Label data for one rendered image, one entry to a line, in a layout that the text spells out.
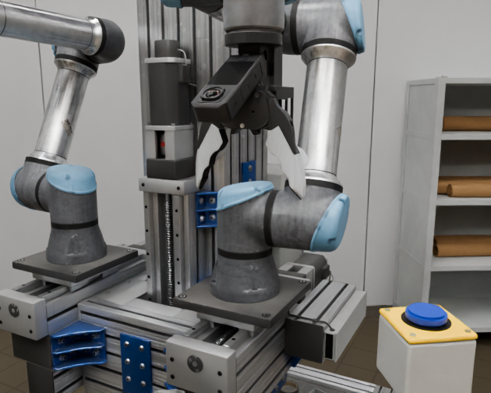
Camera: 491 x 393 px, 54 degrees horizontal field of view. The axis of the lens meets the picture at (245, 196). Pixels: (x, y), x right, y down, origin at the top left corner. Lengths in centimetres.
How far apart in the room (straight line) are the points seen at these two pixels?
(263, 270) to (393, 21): 240
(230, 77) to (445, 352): 36
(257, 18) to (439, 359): 41
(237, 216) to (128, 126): 215
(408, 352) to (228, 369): 47
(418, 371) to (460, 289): 309
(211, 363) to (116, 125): 231
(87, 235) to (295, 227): 58
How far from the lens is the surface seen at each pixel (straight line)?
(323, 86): 100
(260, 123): 59
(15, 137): 325
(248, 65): 59
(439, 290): 353
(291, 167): 58
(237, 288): 98
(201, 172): 64
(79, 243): 127
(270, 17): 60
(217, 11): 82
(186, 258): 118
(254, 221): 94
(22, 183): 138
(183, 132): 116
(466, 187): 296
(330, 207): 91
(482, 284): 364
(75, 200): 125
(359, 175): 314
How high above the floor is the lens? 144
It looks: 11 degrees down
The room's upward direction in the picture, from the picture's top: straight up
